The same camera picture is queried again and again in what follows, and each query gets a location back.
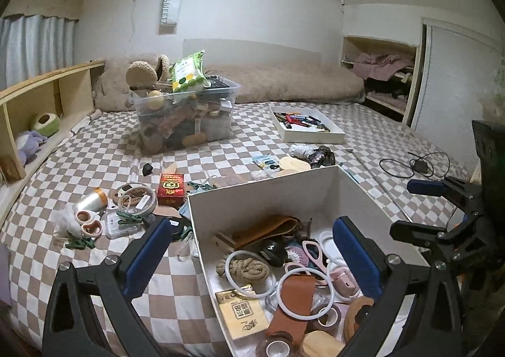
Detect black floral pouch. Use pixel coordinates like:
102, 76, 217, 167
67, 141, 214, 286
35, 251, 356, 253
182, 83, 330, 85
310, 146, 336, 168

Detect green snack bag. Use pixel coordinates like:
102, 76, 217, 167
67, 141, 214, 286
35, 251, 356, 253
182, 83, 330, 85
169, 50, 211, 94

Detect checkered bed sheet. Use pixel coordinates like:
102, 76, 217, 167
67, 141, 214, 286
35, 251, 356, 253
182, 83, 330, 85
0, 102, 474, 357

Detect pink clothes pile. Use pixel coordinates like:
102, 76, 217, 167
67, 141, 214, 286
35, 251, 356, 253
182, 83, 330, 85
352, 53, 415, 81

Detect white hanging paper bag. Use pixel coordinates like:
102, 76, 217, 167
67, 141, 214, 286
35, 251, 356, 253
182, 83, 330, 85
160, 0, 184, 36

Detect small clear plastic box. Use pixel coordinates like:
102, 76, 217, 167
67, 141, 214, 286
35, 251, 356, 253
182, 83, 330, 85
104, 209, 143, 240

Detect pink sunglasses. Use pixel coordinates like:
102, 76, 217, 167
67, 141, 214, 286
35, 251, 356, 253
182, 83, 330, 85
302, 239, 328, 284

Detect grey curtain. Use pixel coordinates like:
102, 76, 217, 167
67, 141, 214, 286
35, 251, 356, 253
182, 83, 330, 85
0, 13, 80, 91

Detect brown fuzzy slipper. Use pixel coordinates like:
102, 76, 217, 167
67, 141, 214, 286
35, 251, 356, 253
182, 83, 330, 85
155, 55, 171, 83
125, 61, 158, 91

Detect wooden bedside shelf unit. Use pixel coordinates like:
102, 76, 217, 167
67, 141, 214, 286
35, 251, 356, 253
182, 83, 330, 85
0, 60, 106, 188

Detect white fluffy wad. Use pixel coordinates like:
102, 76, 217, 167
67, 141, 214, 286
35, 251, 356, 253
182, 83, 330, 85
51, 207, 83, 237

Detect pale yellow printed packet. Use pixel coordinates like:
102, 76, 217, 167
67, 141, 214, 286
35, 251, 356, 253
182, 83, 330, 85
215, 289, 269, 341

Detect tan leather sleeve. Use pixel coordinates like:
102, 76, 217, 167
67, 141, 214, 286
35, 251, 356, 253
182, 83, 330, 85
268, 276, 317, 342

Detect small pink device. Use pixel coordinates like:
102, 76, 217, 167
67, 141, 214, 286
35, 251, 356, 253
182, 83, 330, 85
327, 268, 361, 300

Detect crocheted round coaster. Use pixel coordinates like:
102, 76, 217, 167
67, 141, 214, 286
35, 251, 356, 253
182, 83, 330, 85
286, 240, 312, 263

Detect white rope bundle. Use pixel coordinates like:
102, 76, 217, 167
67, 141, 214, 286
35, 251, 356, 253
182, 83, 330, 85
289, 143, 316, 160

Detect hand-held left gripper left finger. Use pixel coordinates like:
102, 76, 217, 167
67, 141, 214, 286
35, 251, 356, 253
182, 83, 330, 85
41, 217, 174, 357

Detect group of pens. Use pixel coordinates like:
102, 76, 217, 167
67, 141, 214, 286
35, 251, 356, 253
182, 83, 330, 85
274, 111, 332, 132

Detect white plastic ring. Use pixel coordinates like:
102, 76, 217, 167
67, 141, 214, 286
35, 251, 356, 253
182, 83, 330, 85
278, 267, 330, 318
225, 250, 277, 296
319, 231, 344, 263

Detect wooden closet shelf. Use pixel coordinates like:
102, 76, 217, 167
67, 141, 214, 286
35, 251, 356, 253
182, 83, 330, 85
341, 35, 419, 126

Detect red gold box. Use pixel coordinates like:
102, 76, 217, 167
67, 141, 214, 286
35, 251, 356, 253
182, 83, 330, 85
157, 173, 185, 206

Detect wooden oval piece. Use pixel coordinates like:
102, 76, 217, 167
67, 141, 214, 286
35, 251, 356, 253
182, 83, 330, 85
182, 133, 208, 148

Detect dark clothes pile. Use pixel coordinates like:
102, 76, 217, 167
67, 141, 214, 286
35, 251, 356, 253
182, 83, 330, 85
365, 78, 411, 99

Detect purple plush toy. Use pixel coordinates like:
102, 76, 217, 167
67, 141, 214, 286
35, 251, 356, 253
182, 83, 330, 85
14, 130, 48, 166

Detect thin metal rod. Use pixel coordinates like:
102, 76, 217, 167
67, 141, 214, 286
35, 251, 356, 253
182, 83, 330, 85
347, 148, 415, 223

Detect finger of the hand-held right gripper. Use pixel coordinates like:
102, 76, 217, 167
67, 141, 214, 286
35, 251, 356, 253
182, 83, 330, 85
406, 177, 480, 208
390, 213, 486, 251

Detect wooden oval lid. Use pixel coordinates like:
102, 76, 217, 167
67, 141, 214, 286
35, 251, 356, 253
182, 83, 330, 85
278, 157, 312, 173

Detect beige rope coil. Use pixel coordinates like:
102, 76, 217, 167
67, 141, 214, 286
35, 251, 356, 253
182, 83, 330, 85
216, 256, 269, 282

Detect translucent brown tape roll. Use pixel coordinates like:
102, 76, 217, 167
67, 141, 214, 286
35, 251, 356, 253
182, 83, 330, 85
256, 331, 304, 357

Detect white sliding door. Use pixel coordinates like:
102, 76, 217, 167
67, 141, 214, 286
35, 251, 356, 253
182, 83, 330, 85
410, 17, 505, 168

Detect clear plastic storage bin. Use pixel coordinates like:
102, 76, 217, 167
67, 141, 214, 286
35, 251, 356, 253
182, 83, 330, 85
128, 78, 241, 156

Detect black cable with adapter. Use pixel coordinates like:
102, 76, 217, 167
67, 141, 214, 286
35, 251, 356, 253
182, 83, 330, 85
379, 152, 450, 178

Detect green avocado plush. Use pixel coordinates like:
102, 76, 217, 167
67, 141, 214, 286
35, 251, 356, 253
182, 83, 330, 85
31, 112, 62, 136

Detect brown round wooden case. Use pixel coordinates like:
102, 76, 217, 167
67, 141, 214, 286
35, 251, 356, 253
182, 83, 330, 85
343, 296, 375, 344

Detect white headboard panel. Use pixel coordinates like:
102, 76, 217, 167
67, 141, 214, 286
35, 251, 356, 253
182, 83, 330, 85
182, 38, 322, 69

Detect blue card packet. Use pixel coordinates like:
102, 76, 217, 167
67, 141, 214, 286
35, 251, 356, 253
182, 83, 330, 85
252, 154, 281, 170

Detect white shallow tray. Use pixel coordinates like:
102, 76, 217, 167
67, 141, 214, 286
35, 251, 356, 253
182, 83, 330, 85
270, 106, 346, 144

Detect dark brown leather pouch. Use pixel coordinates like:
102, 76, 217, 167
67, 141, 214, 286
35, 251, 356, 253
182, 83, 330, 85
232, 215, 302, 249

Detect white tape roll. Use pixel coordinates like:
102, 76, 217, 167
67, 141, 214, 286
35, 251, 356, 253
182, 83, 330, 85
112, 182, 157, 215

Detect beige fluffy blanket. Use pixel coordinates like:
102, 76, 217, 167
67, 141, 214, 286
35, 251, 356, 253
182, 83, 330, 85
92, 55, 365, 113

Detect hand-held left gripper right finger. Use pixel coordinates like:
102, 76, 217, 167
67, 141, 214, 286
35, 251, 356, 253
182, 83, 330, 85
331, 216, 464, 357

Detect white cardboard box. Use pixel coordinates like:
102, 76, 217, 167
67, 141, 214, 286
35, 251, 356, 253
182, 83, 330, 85
186, 165, 432, 357

